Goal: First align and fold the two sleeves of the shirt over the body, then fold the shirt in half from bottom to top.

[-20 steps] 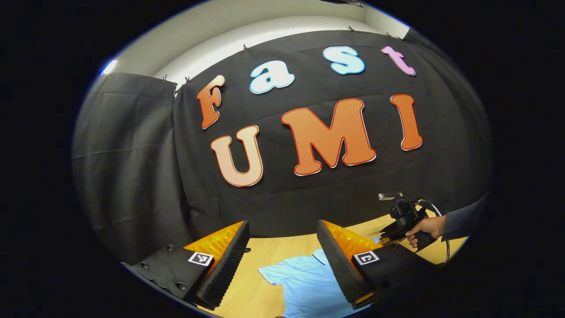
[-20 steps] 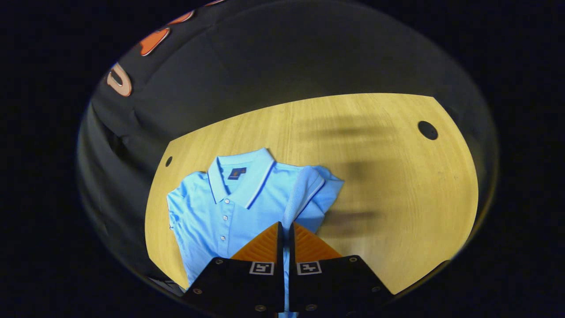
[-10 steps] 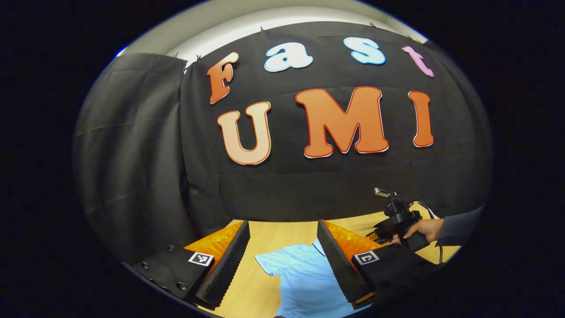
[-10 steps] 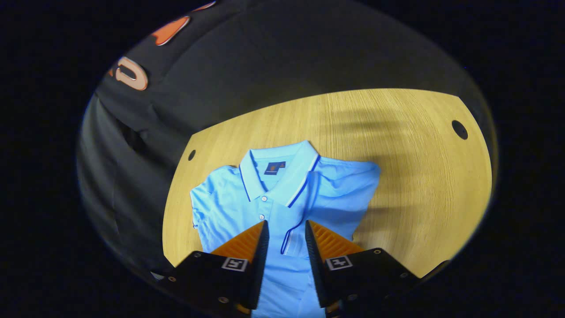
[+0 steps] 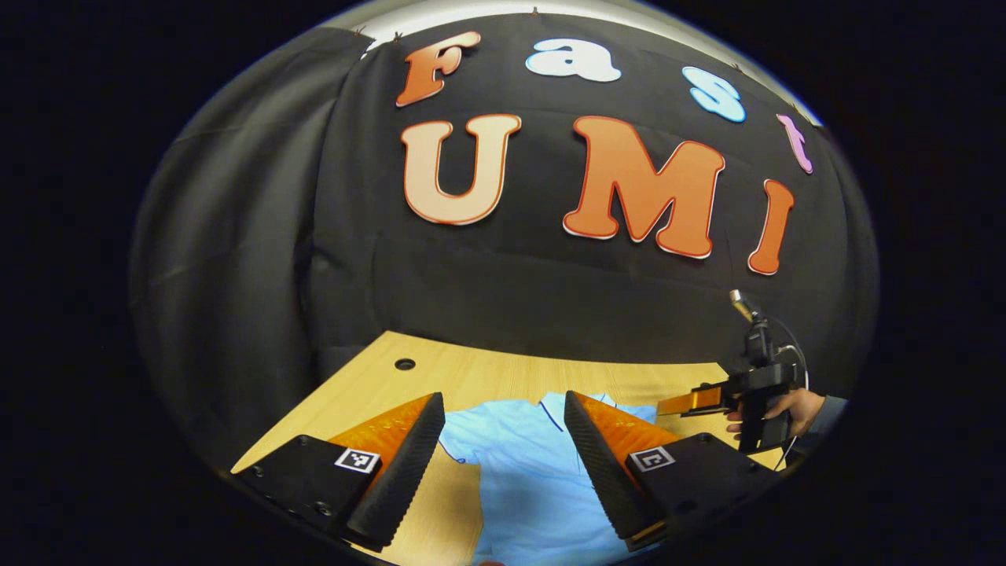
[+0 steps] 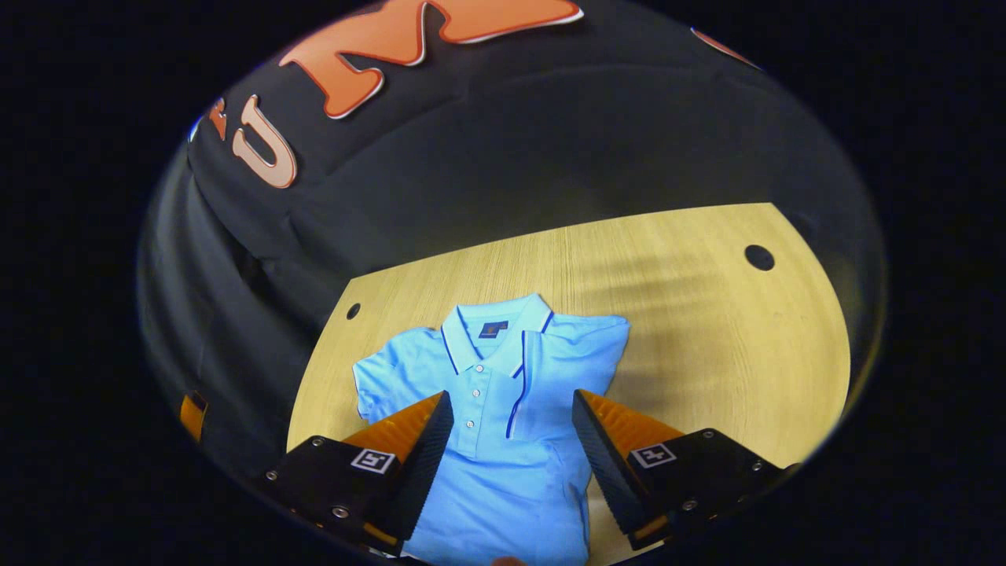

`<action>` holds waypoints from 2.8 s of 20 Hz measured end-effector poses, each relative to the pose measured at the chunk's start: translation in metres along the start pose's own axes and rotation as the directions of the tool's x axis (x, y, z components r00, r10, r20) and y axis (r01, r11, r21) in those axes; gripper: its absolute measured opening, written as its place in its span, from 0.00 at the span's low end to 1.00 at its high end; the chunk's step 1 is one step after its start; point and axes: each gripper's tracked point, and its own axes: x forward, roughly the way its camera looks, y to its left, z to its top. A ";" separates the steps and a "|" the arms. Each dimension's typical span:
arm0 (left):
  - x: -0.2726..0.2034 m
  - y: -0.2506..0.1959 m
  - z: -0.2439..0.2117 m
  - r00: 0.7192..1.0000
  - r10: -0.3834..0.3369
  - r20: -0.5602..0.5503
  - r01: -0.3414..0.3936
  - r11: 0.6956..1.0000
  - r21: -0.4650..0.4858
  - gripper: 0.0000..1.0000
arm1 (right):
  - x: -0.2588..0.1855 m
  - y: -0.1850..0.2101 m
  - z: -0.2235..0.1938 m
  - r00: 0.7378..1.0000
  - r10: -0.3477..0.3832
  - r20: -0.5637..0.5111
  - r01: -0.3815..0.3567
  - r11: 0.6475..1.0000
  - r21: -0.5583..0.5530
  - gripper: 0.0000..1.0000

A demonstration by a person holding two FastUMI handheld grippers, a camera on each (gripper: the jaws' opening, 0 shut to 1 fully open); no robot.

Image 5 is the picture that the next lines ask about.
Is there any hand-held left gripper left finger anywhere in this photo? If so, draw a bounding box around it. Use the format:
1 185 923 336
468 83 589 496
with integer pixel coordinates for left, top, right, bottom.
232 391 446 551

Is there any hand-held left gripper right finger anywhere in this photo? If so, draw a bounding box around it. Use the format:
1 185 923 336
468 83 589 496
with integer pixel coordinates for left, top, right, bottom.
564 391 779 551

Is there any thin white gripper cable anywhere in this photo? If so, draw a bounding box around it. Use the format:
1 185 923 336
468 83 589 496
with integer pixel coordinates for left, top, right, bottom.
764 313 812 392

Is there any light blue T-shirt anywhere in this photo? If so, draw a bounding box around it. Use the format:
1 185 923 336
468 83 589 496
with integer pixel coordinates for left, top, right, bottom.
439 391 661 566

